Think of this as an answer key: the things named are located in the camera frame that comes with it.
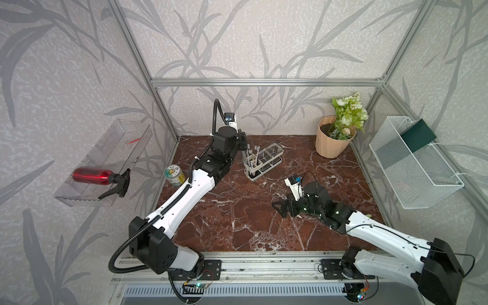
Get peach ribbed flower pot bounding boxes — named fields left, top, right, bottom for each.
left=315, top=116, right=356, bottom=159

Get white wire mesh basket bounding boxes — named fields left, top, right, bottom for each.
left=369, top=116, right=465, bottom=210

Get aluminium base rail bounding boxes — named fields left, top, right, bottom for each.
left=108, top=250, right=424, bottom=285

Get green white artificial flowers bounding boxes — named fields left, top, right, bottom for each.
left=326, top=92, right=369, bottom=141

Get green yellow label jar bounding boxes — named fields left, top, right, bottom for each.
left=164, top=165, right=186, bottom=188

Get red spray bottle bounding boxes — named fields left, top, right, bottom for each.
left=72, top=167, right=131, bottom=200

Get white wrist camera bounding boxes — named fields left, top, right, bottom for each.
left=224, top=113, right=238, bottom=131
left=285, top=176, right=304, bottom=201

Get dark green card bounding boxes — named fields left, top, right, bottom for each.
left=400, top=119, right=437, bottom=153

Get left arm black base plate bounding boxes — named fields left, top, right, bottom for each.
left=168, top=259, right=222, bottom=281

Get pink toothbrush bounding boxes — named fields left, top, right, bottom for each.
left=254, top=146, right=260, bottom=167

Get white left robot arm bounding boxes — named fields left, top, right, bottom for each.
left=108, top=99, right=247, bottom=279

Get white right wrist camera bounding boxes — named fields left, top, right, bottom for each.
left=285, top=176, right=304, bottom=201

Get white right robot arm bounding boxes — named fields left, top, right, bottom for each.
left=271, top=177, right=469, bottom=304

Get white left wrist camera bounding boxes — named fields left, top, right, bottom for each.
left=224, top=113, right=238, bottom=131

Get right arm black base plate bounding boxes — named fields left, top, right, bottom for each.
left=317, top=259, right=376, bottom=280

